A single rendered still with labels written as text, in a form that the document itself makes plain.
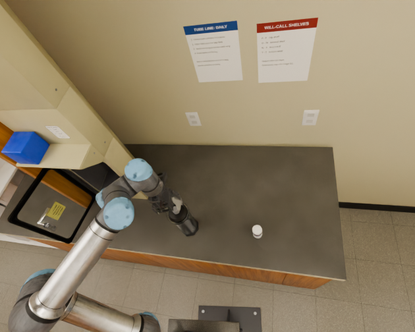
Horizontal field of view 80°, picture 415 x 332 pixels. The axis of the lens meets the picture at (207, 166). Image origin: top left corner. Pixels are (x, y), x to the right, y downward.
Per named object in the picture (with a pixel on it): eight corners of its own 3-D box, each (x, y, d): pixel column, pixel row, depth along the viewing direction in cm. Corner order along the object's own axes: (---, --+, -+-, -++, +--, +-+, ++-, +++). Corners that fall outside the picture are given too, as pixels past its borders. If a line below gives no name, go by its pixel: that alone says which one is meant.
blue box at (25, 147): (31, 144, 107) (14, 131, 100) (50, 144, 105) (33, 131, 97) (20, 164, 103) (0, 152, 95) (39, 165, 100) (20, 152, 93)
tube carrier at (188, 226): (198, 215, 135) (188, 199, 117) (199, 234, 130) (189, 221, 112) (179, 218, 137) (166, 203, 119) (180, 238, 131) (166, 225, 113)
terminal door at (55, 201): (97, 195, 151) (49, 161, 117) (70, 244, 138) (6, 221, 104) (96, 195, 151) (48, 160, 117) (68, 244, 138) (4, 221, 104)
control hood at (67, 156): (45, 155, 117) (28, 142, 108) (105, 157, 109) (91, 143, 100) (33, 176, 111) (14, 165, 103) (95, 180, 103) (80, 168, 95)
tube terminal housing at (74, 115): (114, 161, 168) (20, 65, 104) (158, 163, 160) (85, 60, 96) (101, 195, 156) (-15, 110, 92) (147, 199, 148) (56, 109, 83)
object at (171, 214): (188, 203, 119) (184, 197, 113) (188, 221, 114) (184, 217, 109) (169, 206, 120) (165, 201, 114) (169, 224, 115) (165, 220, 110)
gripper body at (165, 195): (156, 214, 97) (143, 202, 87) (156, 194, 102) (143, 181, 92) (174, 211, 97) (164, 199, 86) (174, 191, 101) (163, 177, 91)
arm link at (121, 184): (92, 204, 71) (124, 180, 72) (93, 192, 81) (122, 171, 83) (110, 223, 74) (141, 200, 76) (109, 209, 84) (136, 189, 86)
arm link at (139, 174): (116, 167, 78) (139, 151, 79) (132, 183, 87) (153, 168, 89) (128, 184, 74) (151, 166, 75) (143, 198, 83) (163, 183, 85)
